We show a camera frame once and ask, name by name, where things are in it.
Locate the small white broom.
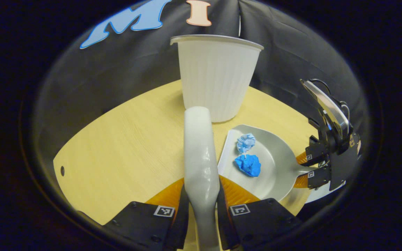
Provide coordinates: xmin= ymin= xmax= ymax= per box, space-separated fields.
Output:
xmin=184 ymin=106 xmax=221 ymax=251

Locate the light blue paper trash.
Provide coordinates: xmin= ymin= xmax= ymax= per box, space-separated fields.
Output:
xmin=236 ymin=133 xmax=256 ymax=154

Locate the black backdrop cloth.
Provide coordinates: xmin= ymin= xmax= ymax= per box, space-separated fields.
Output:
xmin=35 ymin=0 xmax=369 ymax=223

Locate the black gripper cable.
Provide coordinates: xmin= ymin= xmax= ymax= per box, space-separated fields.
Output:
xmin=309 ymin=79 xmax=351 ymax=126

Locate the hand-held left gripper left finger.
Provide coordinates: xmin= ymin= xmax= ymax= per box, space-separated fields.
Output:
xmin=103 ymin=177 xmax=190 ymax=251

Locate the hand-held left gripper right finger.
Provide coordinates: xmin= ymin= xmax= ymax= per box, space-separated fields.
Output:
xmin=216 ymin=175 xmax=303 ymax=251

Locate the white garbage bin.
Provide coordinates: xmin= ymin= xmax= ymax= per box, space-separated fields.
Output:
xmin=170 ymin=34 xmax=265 ymax=123

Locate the white dustpan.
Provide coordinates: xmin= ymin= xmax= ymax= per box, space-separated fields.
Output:
xmin=217 ymin=124 xmax=315 ymax=203

